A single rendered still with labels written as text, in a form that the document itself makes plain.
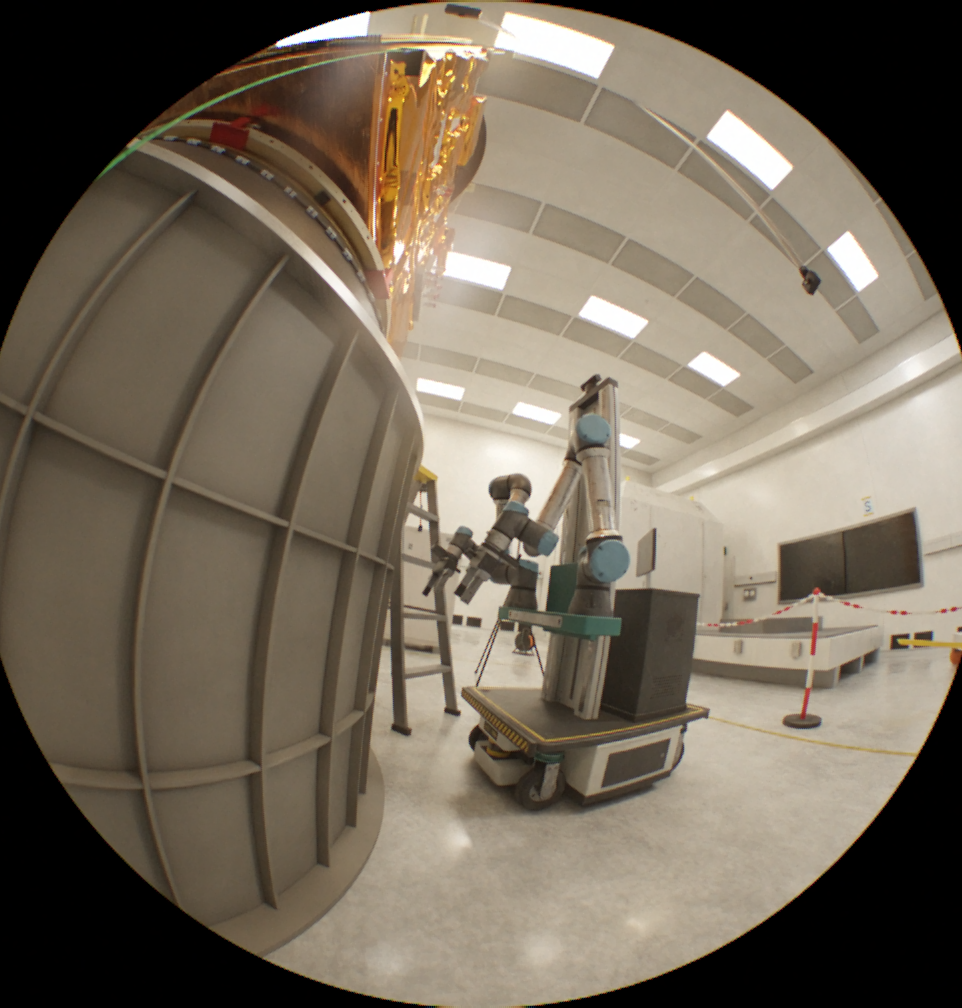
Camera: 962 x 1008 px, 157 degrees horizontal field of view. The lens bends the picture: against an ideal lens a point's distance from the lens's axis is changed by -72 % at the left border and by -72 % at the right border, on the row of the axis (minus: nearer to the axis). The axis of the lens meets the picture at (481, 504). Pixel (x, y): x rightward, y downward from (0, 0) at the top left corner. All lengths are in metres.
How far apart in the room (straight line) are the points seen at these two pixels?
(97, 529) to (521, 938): 0.97
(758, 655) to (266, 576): 4.29
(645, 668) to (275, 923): 1.33
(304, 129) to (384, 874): 1.90
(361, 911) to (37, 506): 0.86
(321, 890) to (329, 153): 1.78
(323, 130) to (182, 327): 0.81
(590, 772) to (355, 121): 2.03
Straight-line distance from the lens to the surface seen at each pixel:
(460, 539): 1.47
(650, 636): 1.39
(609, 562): 1.02
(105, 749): 0.54
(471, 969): 0.84
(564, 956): 0.90
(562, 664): 1.58
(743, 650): 4.47
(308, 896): 0.90
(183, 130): 1.35
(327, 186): 1.16
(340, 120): 1.16
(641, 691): 1.41
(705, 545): 7.65
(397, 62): 1.20
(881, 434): 7.70
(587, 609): 1.13
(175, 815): 0.62
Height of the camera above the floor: 0.72
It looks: 16 degrees up
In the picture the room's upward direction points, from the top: 8 degrees clockwise
